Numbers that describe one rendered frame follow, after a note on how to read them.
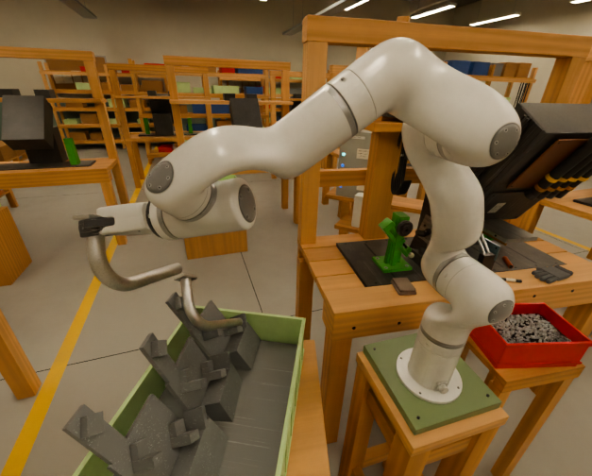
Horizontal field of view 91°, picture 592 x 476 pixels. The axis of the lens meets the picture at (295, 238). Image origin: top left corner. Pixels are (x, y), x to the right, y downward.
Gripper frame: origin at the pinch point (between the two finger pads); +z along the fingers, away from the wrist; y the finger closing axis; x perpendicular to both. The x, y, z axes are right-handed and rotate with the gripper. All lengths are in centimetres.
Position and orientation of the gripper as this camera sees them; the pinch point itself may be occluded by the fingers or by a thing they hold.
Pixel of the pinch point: (98, 228)
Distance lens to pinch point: 67.1
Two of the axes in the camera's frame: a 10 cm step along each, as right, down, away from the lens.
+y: -2.9, 0.3, -9.6
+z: -9.5, 1.2, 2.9
